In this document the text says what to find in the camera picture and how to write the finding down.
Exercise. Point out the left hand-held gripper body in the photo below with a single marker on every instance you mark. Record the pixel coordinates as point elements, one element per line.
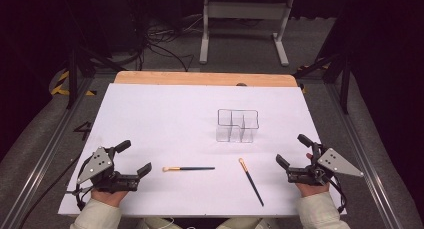
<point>100,164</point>

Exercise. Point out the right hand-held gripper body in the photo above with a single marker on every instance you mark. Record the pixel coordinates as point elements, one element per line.
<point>333,164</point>

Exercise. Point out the black brush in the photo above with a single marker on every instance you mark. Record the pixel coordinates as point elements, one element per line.
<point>196,168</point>

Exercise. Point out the clear plastic organizer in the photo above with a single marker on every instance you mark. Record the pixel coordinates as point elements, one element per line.
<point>237,129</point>

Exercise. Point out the person's right hand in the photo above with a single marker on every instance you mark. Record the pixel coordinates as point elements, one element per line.
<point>311,189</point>

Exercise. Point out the person's left hand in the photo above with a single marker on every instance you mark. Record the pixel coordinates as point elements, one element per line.
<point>108,197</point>

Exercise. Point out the white table sheet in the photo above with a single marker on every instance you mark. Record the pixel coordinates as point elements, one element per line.
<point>166,129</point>

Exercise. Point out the black tripod stand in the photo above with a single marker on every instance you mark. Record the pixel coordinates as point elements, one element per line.
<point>72,75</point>
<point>345,85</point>

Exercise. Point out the yellow black floor tape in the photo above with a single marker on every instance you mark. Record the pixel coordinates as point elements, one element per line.
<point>60,85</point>

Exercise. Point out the wooden table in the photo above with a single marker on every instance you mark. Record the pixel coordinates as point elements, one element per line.
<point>200,78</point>

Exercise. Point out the white metal stand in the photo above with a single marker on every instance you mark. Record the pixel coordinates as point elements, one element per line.
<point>246,10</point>

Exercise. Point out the aluminium rail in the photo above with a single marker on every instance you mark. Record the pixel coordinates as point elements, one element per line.
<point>366,162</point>
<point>43,162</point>

